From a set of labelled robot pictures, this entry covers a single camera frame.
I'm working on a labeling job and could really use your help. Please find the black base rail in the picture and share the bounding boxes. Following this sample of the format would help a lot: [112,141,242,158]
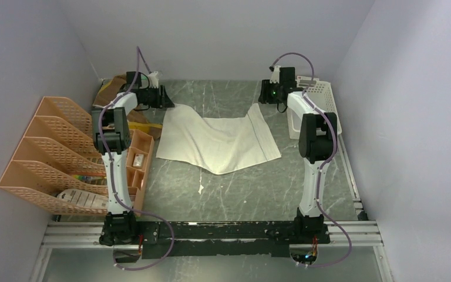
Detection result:
[99,219,330,259]

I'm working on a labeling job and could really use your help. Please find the white towel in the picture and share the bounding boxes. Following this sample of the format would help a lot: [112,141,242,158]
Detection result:
[156,103,281,175]

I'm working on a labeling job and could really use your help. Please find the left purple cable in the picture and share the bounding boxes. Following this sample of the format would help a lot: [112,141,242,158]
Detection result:
[97,46,175,272]

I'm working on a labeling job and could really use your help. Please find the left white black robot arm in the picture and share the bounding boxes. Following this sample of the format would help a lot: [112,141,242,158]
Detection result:
[91,71,174,246]

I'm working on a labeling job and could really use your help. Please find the aluminium frame rails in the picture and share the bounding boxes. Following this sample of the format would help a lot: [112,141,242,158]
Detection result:
[32,137,392,281]

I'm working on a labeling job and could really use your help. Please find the orange file organizer rack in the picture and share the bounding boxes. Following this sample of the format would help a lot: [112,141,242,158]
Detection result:
[0,96,107,216]

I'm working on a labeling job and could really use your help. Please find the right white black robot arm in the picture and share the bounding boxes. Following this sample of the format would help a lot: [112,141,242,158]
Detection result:
[258,65,338,243]

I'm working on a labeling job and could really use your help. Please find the brown yellow cloth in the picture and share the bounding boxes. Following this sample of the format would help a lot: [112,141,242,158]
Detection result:
[92,74,163,140]

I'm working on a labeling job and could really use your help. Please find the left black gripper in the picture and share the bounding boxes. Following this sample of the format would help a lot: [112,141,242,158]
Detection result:
[143,86,177,110]

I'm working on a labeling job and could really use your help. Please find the orange compartment tray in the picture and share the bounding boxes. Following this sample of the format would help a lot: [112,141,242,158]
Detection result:
[126,129,154,210]

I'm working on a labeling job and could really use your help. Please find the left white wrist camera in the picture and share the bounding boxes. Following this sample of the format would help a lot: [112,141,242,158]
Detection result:
[147,71,161,89]

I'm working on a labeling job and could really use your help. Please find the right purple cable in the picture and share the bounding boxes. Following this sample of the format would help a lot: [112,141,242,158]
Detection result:
[269,52,353,269]

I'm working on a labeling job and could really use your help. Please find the purple cable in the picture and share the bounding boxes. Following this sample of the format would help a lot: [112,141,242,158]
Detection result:
[97,46,175,272]
[269,52,353,269]

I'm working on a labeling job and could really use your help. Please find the white plastic basket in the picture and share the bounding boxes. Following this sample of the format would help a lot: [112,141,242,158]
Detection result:
[287,76,342,140]

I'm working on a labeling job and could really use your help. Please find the white patterned pouch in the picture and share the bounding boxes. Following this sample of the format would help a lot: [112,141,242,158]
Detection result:
[56,189,108,209]

